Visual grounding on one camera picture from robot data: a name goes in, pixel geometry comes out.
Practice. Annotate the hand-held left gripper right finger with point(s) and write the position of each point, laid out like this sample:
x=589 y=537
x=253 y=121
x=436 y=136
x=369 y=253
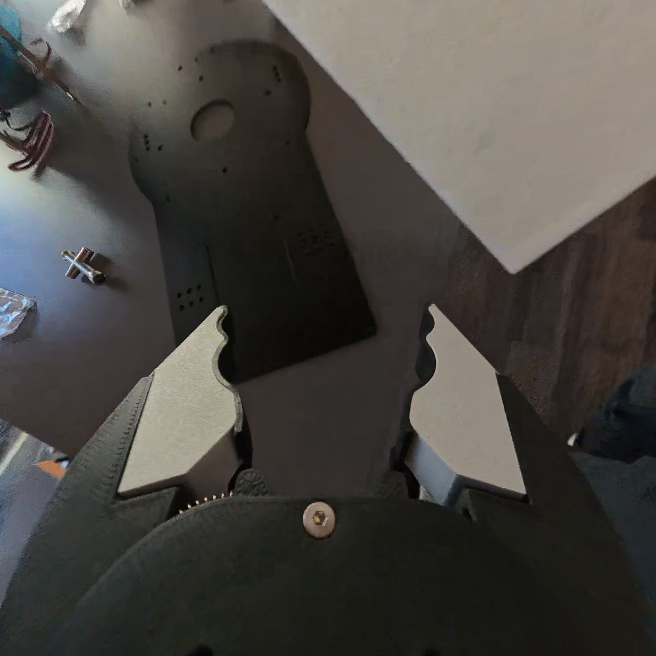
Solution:
x=466 y=420

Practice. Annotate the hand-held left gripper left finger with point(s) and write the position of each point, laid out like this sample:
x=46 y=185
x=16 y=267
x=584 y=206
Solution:
x=179 y=420

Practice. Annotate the black metal base plate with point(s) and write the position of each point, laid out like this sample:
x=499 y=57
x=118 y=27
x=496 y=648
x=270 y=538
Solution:
x=246 y=205

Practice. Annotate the dark desk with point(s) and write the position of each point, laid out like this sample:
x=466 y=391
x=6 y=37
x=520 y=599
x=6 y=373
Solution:
x=77 y=358

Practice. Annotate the silver cross wrench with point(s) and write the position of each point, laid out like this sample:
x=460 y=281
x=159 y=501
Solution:
x=84 y=266

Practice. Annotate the crumpled clear screw bag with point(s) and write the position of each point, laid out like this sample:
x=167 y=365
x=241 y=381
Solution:
x=15 y=312
x=66 y=15

